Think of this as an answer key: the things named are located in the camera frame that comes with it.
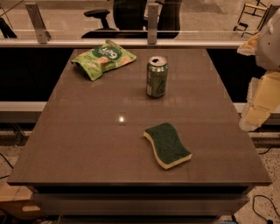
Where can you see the green and yellow sponge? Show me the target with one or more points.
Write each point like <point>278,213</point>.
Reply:
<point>167,147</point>

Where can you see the left metal rail bracket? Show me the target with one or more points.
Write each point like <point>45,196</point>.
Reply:
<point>37,21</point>

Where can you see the metal rail bracket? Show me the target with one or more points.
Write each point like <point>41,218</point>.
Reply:
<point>37,21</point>
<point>152,23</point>
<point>271,11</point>

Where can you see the black office chair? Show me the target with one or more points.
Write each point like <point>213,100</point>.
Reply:
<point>131,23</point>

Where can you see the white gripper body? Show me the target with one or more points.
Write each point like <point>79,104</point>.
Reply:
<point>269,48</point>

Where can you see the right metal rail bracket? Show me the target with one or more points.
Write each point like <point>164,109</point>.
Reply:
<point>271,11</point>

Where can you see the wooden stool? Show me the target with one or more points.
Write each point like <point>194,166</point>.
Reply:
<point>252,16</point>

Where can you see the green soda can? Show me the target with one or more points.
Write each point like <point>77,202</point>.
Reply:
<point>156,76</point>

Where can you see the green snack bag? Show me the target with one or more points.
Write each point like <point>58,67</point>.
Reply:
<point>103,58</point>

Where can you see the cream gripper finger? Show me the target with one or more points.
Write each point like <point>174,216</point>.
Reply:
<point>263,98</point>
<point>248,48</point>

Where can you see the middle metal rail bracket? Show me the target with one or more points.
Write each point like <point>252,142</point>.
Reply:
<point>152,23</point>

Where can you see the brown table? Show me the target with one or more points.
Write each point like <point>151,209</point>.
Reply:
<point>88,155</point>

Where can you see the cardboard box under table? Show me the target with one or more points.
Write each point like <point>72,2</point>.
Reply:
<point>17,201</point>

